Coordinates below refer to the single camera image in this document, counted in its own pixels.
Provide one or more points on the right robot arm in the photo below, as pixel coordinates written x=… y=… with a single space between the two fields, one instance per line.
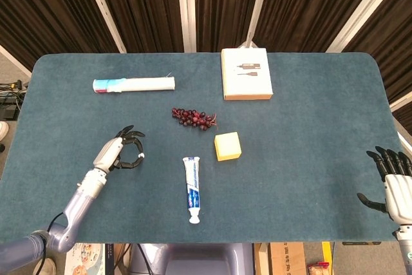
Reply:
x=405 y=249

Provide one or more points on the white plastic wrap roll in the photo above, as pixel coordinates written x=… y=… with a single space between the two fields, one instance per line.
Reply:
x=138 y=84

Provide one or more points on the dark red grape bunch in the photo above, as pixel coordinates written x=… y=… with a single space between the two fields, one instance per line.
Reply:
x=193 y=118

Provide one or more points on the yellow foam cube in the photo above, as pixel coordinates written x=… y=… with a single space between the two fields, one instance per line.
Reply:
x=228 y=146

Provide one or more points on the white shoe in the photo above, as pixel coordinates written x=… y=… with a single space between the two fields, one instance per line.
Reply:
x=3 y=130

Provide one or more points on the dark brown curtain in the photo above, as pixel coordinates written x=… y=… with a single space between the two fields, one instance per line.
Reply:
x=145 y=4

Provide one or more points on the illustrated picture box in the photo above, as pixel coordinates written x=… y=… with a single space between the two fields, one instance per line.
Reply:
x=85 y=260

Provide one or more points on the light shoe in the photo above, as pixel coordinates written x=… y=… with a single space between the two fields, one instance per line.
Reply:
x=45 y=267

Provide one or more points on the flat white cardboard box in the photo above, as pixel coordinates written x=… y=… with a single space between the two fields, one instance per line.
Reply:
x=246 y=75

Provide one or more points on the red snack packet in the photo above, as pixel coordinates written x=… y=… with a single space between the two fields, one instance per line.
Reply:
x=318 y=268

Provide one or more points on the teal table cloth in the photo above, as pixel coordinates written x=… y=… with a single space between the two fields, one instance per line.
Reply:
x=305 y=159

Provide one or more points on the grey robot torso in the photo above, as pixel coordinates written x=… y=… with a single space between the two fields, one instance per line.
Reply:
x=199 y=259

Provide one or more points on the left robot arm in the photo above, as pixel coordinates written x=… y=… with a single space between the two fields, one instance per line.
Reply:
x=77 y=204

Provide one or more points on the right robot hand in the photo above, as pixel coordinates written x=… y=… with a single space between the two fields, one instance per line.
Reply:
x=399 y=194

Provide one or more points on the brown cardboard box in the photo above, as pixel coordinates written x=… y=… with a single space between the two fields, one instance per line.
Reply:
x=286 y=259

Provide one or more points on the blue white toothpaste tube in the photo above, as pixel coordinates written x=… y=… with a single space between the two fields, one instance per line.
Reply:
x=192 y=188

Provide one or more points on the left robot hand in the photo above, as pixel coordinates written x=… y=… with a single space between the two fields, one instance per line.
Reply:
x=107 y=154

